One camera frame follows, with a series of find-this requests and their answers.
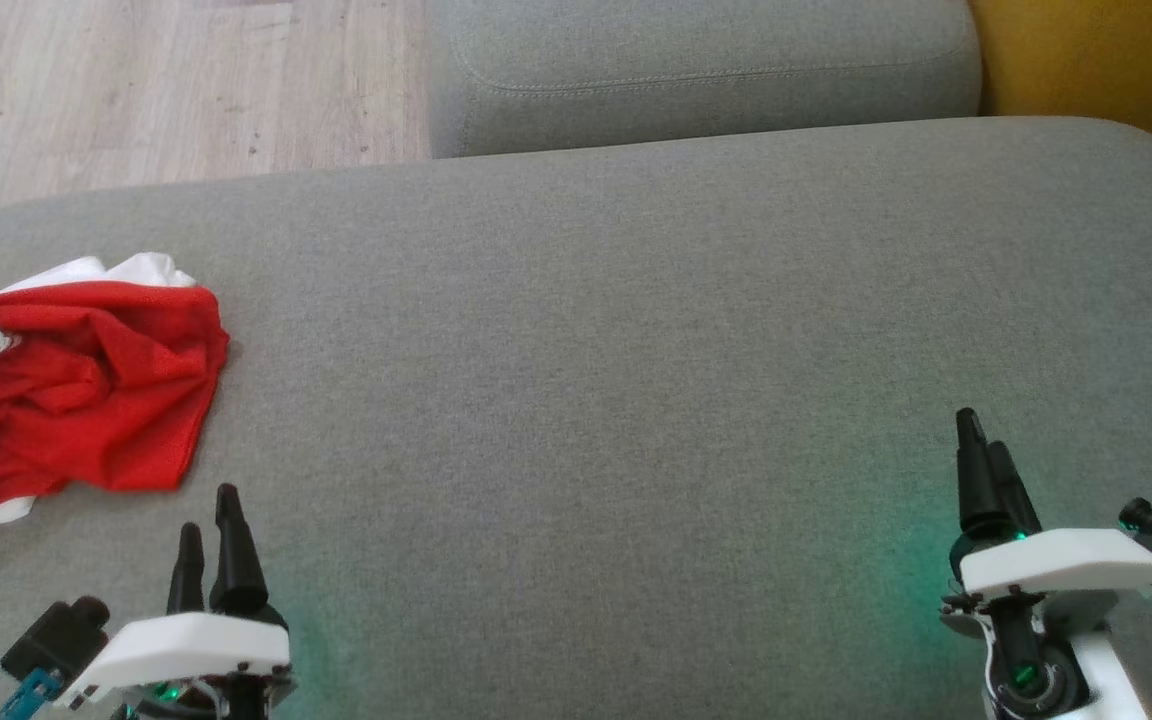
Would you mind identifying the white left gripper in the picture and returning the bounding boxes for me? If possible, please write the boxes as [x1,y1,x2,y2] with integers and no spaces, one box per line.
[54,484,297,720]

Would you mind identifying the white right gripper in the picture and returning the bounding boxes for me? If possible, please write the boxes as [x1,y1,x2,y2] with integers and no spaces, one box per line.
[940,408,1152,720]

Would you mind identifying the red white jersey shirt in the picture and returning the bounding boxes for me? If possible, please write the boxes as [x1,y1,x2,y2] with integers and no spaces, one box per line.
[0,252,231,535]

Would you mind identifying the small grey sofa cushion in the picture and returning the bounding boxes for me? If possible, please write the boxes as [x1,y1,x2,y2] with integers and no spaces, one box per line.
[426,0,983,160]

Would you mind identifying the left camera cable blue plug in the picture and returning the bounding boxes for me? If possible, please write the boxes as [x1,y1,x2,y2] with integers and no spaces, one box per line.
[0,668,63,720]

